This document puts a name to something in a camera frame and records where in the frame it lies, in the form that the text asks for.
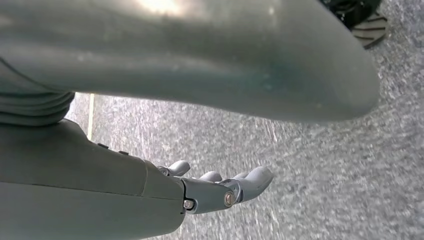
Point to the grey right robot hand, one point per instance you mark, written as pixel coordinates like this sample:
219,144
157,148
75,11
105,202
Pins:
99,198

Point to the black robot foot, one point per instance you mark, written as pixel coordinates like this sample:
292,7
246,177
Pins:
361,16

